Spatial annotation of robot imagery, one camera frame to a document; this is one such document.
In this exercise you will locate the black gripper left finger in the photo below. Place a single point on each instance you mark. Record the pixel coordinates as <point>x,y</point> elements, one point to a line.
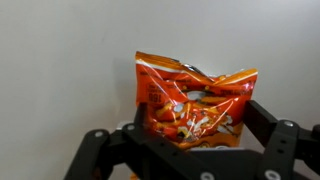
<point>143,150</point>

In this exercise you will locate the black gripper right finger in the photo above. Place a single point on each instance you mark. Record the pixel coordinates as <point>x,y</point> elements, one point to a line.
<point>283,143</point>

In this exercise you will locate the orange snack packet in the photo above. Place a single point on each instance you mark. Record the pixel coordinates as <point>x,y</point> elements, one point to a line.
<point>186,100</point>

